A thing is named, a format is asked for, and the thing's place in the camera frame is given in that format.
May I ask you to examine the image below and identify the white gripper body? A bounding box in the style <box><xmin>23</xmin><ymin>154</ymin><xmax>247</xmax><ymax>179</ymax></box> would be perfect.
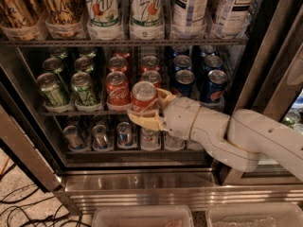
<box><xmin>163</xmin><ymin>97</ymin><xmax>201</xmax><ymax>140</ymax></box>

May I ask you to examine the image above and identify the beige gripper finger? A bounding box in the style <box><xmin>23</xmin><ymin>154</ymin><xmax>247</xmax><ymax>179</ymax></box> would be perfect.
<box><xmin>127</xmin><ymin>109</ymin><xmax>165</xmax><ymax>131</ymax></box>
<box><xmin>156</xmin><ymin>88</ymin><xmax>176</xmax><ymax>111</ymax></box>

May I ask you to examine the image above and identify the red coke can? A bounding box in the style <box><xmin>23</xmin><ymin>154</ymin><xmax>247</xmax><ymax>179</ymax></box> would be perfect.
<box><xmin>108</xmin><ymin>57</ymin><xmax>128</xmax><ymax>75</ymax></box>
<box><xmin>105</xmin><ymin>71</ymin><xmax>130</xmax><ymax>106</ymax></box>
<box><xmin>131</xmin><ymin>81</ymin><xmax>158</xmax><ymax>112</ymax></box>
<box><xmin>140</xmin><ymin>71</ymin><xmax>162</xmax><ymax>88</ymax></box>

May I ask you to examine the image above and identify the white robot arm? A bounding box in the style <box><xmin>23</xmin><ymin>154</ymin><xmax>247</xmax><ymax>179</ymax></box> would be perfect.
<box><xmin>127</xmin><ymin>89</ymin><xmax>303</xmax><ymax>181</ymax></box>

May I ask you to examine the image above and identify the blue pepsi can front left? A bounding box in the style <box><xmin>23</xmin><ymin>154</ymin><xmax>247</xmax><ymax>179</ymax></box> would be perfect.
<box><xmin>170</xmin><ymin>70</ymin><xmax>195</xmax><ymax>97</ymax></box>

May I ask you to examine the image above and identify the blue pepsi can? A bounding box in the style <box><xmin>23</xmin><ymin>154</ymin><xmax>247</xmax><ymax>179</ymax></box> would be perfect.
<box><xmin>204</xmin><ymin>55</ymin><xmax>223</xmax><ymax>72</ymax></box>
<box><xmin>172</xmin><ymin>55</ymin><xmax>192</xmax><ymax>72</ymax></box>
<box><xmin>200</xmin><ymin>70</ymin><xmax>228</xmax><ymax>103</ymax></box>
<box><xmin>170</xmin><ymin>70</ymin><xmax>195</xmax><ymax>97</ymax></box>

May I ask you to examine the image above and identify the water bottle middle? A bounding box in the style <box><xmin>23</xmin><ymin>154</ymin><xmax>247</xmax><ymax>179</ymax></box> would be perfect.
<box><xmin>165</xmin><ymin>133</ymin><xmax>185</xmax><ymax>151</ymax></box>

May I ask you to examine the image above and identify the red bull can right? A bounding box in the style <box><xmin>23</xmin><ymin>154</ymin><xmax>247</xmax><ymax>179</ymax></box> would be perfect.
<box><xmin>116</xmin><ymin>122</ymin><xmax>133</xmax><ymax>146</ymax></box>

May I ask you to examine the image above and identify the red bull can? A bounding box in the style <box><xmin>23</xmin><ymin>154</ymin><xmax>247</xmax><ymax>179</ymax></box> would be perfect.
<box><xmin>63</xmin><ymin>126</ymin><xmax>84</xmax><ymax>149</ymax></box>
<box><xmin>92</xmin><ymin>125</ymin><xmax>109</xmax><ymax>149</ymax></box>
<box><xmin>116</xmin><ymin>122</ymin><xmax>133</xmax><ymax>146</ymax></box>

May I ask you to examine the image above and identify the blue pepsi can front right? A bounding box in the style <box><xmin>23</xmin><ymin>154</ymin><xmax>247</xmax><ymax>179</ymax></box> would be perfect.
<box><xmin>200</xmin><ymin>70</ymin><xmax>228</xmax><ymax>103</ymax></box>

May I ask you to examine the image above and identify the red bull can middle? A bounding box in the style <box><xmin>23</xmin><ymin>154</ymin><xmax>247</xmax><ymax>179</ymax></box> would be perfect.
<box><xmin>92</xmin><ymin>125</ymin><xmax>109</xmax><ymax>149</ymax></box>

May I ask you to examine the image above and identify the green can front right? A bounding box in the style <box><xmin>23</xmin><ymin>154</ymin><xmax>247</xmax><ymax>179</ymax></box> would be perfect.
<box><xmin>71</xmin><ymin>72</ymin><xmax>100</xmax><ymax>106</ymax></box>

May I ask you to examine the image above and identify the green can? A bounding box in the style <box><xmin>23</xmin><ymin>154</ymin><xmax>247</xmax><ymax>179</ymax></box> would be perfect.
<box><xmin>37</xmin><ymin>73</ymin><xmax>70</xmax><ymax>107</ymax></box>
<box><xmin>43</xmin><ymin>57</ymin><xmax>71</xmax><ymax>90</ymax></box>
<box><xmin>74</xmin><ymin>57</ymin><xmax>95</xmax><ymax>74</ymax></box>
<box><xmin>71</xmin><ymin>72</ymin><xmax>100</xmax><ymax>106</ymax></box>

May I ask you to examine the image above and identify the red bull can left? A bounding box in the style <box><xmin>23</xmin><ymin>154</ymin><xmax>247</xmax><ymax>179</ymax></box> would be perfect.
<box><xmin>63</xmin><ymin>126</ymin><xmax>84</xmax><ymax>149</ymax></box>

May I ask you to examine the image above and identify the glass fridge door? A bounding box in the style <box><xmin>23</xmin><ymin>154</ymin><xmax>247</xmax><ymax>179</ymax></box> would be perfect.
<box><xmin>220</xmin><ymin>0</ymin><xmax>303</xmax><ymax>185</ymax></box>

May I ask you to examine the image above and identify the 7up can right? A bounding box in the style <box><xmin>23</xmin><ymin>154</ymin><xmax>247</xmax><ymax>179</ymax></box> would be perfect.
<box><xmin>130</xmin><ymin>0</ymin><xmax>162</xmax><ymax>27</ymax></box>

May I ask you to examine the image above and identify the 7up can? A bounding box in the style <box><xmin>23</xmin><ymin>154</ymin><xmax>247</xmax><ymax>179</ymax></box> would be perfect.
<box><xmin>85</xmin><ymin>0</ymin><xmax>120</xmax><ymax>27</ymax></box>
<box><xmin>130</xmin><ymin>0</ymin><xmax>162</xmax><ymax>27</ymax></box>

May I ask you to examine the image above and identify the green can front left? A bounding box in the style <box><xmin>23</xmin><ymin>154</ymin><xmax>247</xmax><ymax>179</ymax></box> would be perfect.
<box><xmin>37</xmin><ymin>73</ymin><xmax>70</xmax><ymax>107</ymax></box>

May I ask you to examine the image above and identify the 7up can left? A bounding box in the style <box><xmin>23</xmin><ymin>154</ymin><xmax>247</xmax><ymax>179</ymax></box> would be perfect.
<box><xmin>85</xmin><ymin>0</ymin><xmax>120</xmax><ymax>27</ymax></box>

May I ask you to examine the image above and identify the orange lacroix can right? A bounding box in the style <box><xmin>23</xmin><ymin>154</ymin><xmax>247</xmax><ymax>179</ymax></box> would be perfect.
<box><xmin>43</xmin><ymin>0</ymin><xmax>80</xmax><ymax>39</ymax></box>

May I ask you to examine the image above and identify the orange lacroix can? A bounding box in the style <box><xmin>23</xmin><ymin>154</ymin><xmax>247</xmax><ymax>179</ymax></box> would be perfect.
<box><xmin>0</xmin><ymin>0</ymin><xmax>36</xmax><ymax>28</ymax></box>
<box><xmin>43</xmin><ymin>0</ymin><xmax>80</xmax><ymax>39</ymax></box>

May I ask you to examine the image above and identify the orange lacroix can left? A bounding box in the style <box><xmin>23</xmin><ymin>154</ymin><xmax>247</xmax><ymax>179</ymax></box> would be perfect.
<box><xmin>0</xmin><ymin>0</ymin><xmax>36</xmax><ymax>28</ymax></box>

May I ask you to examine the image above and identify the water bottle left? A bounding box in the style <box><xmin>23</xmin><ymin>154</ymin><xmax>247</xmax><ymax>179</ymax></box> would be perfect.
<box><xmin>141</xmin><ymin>128</ymin><xmax>160</xmax><ymax>151</ymax></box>

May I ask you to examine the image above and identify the teas tea bottle left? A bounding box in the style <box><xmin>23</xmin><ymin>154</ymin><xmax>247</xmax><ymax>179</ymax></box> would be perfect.
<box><xmin>173</xmin><ymin>0</ymin><xmax>207</xmax><ymax>27</ymax></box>

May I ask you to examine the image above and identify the teas tea bottle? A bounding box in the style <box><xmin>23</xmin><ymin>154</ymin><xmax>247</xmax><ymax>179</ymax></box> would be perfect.
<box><xmin>173</xmin><ymin>0</ymin><xmax>207</xmax><ymax>27</ymax></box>
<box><xmin>214</xmin><ymin>0</ymin><xmax>253</xmax><ymax>39</ymax></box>

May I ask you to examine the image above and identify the clear plastic bin left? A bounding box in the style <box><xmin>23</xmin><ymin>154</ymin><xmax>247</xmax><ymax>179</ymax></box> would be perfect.
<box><xmin>92</xmin><ymin>205</ymin><xmax>194</xmax><ymax>227</ymax></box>

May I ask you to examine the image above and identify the clear plastic bin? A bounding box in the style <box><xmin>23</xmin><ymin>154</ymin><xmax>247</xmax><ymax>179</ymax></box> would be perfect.
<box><xmin>205</xmin><ymin>202</ymin><xmax>303</xmax><ymax>227</ymax></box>
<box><xmin>92</xmin><ymin>205</ymin><xmax>194</xmax><ymax>227</ymax></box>

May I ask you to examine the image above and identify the clear plastic bin right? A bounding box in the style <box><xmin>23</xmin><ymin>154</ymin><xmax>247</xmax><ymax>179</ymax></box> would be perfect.
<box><xmin>205</xmin><ymin>202</ymin><xmax>303</xmax><ymax>227</ymax></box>

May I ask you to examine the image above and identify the teas tea bottle right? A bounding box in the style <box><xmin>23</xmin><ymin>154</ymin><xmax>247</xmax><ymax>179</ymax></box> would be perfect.
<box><xmin>214</xmin><ymin>0</ymin><xmax>253</xmax><ymax>39</ymax></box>

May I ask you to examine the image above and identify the steel fridge frame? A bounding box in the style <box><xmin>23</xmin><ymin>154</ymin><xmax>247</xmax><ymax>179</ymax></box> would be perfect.
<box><xmin>0</xmin><ymin>0</ymin><xmax>303</xmax><ymax>214</ymax></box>

